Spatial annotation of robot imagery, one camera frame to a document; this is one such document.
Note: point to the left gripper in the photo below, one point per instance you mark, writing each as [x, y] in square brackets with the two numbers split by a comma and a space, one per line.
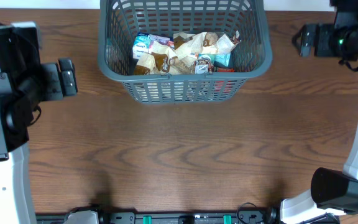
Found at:
[50, 90]

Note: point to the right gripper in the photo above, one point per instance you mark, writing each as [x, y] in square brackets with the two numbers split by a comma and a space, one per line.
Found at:
[324, 32]

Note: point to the tissue multipack strip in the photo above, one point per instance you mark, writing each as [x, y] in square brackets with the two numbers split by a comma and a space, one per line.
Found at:
[144, 41]

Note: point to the teal snack bar wrapper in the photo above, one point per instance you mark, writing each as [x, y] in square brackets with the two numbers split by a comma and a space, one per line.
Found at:
[218, 60]

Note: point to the beige snack pouch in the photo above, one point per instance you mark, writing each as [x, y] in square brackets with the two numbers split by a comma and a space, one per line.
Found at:
[162, 60]
[204, 43]

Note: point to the orange cracker package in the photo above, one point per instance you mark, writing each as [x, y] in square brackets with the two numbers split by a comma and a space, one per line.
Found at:
[223, 70]

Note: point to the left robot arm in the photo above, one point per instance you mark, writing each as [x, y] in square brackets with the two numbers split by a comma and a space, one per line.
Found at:
[25, 82]

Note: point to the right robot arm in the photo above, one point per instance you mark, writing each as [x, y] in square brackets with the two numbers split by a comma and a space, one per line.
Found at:
[332, 193]

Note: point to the grey plastic basket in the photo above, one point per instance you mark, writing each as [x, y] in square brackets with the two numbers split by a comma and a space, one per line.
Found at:
[121, 20]

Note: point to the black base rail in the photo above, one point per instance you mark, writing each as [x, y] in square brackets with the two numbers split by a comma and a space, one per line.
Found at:
[247, 213]

